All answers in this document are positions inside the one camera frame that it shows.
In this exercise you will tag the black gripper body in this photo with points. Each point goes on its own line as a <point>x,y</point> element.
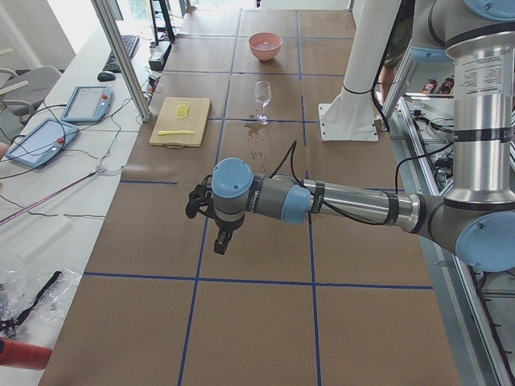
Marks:
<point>228,225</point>

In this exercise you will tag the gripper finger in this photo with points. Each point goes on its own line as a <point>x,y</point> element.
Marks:
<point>222,240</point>

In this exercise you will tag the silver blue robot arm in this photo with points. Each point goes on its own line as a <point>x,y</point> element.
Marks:
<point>474,220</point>

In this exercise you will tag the clear wine glass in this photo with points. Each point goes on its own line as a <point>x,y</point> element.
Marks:
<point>262,94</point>

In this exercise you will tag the clear ice cubes pile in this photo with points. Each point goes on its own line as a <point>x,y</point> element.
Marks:
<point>265,46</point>

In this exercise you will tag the yellow plastic knife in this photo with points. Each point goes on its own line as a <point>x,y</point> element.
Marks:
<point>175,132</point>

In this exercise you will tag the bamboo cutting board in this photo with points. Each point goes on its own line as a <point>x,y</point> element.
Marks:
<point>196,120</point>

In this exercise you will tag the black power adapter box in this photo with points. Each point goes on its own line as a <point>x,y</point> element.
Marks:
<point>159,56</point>

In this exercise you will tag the pink bowl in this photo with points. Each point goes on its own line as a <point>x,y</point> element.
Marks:
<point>265,55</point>

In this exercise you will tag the far blue teach pendant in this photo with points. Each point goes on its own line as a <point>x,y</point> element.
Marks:
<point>88,104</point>

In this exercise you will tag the blue teach pendant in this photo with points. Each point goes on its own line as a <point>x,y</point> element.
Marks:
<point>43,143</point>
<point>88,104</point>

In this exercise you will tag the black computer mouse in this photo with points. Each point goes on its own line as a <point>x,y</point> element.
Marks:
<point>106,76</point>

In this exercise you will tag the near blue teach pendant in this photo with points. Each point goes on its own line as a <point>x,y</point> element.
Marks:
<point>43,143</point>

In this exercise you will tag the crumpled clear plastic bag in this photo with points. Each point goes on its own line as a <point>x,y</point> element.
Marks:
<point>45,295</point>

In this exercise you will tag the red fire extinguisher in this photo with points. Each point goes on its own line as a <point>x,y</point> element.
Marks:
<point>17,354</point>

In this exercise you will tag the grey office chair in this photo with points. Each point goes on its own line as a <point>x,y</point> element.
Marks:
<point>23,94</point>

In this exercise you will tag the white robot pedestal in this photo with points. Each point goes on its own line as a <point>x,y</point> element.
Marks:
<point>350,117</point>

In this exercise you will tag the aluminium frame post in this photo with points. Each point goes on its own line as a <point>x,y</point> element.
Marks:
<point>112,33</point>

